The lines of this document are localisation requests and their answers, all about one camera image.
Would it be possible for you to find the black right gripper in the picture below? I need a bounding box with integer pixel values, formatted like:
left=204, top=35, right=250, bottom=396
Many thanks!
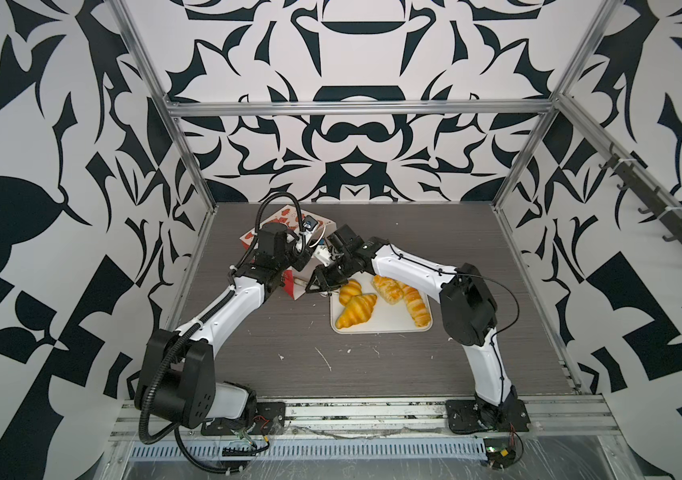
left=303, top=253, right=358, bottom=291

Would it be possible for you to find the white red paper bag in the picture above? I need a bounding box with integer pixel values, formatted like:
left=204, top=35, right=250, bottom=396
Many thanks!
left=240, top=204, right=337, bottom=300

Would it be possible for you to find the small yellow fake bread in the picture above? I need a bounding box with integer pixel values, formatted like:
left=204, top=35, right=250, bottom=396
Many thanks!
left=338, top=279, right=362, bottom=306

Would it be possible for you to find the short twisted fake bread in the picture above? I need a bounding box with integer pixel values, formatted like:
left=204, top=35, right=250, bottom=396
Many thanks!
left=371, top=275, right=405, bottom=305

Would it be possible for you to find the yellow fake croissant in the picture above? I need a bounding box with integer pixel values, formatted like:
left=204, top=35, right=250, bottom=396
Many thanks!
left=335, top=294, right=378, bottom=329

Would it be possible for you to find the long striped fake bread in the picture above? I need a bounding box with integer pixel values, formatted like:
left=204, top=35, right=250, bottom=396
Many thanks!
left=399, top=282, right=431, bottom=328

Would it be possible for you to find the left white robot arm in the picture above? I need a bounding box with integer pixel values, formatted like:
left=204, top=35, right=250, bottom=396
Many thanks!
left=134, top=216, right=318, bottom=444

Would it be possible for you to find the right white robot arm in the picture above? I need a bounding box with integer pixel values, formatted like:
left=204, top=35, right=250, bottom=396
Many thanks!
left=307, top=225, right=516, bottom=408

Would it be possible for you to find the white plastic tray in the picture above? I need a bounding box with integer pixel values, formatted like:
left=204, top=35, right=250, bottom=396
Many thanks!
left=330, top=290, right=433, bottom=335

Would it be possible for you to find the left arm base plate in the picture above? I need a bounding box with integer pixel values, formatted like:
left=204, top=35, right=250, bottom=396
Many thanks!
left=201, top=401, right=286, bottom=436

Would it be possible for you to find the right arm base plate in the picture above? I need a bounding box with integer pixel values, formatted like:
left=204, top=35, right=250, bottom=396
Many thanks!
left=445, top=394, right=530, bottom=435

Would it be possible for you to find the black corrugated cable conduit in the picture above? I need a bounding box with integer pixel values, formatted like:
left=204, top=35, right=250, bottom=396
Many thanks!
left=136, top=326, right=198, bottom=446

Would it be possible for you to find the small electronics board with wires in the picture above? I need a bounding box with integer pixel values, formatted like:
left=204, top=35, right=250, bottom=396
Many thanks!
left=484, top=433, right=525, bottom=470

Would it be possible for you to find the aluminium frame rail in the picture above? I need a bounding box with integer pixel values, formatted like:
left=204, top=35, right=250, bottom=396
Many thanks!
left=112, top=395, right=618, bottom=439

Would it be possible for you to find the wall hook rack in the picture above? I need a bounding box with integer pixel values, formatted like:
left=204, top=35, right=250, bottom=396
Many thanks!
left=600, top=142, right=682, bottom=247

